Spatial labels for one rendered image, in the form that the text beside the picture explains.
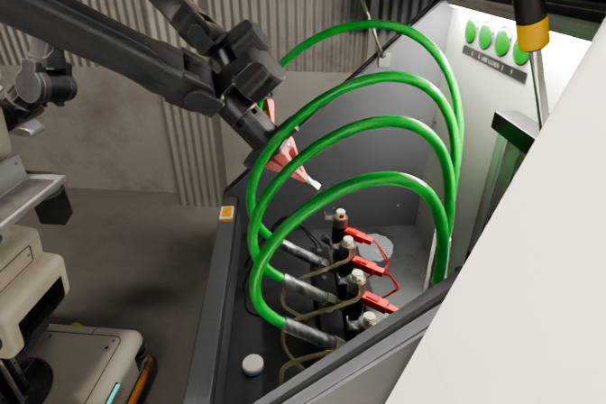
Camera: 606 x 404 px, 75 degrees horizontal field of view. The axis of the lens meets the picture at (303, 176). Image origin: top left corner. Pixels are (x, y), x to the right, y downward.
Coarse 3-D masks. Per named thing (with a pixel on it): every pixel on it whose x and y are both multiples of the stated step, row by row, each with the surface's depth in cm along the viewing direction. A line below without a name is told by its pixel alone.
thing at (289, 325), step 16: (368, 176) 40; (384, 176) 40; (400, 176) 40; (336, 192) 40; (416, 192) 41; (432, 192) 41; (304, 208) 41; (432, 208) 42; (288, 224) 42; (272, 240) 43; (448, 240) 45; (256, 272) 45; (256, 288) 46; (256, 304) 47; (272, 320) 49; (288, 320) 49; (304, 336) 50; (320, 336) 51; (336, 336) 53
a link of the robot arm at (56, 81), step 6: (48, 72) 91; (54, 72) 93; (60, 72) 95; (54, 78) 92; (60, 78) 93; (66, 78) 95; (54, 84) 91; (60, 84) 93; (66, 84) 94; (54, 90) 92; (60, 90) 93; (66, 90) 95; (54, 96) 93; (60, 96) 94; (66, 96) 96; (54, 102) 96; (60, 102) 96
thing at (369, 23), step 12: (348, 24) 63; (360, 24) 62; (372, 24) 61; (384, 24) 61; (396, 24) 60; (312, 36) 65; (324, 36) 65; (408, 36) 61; (420, 36) 60; (300, 48) 67; (432, 48) 60; (288, 60) 69; (444, 60) 61; (444, 72) 61; (456, 84) 62; (456, 96) 62; (456, 108) 63; (456, 120) 64
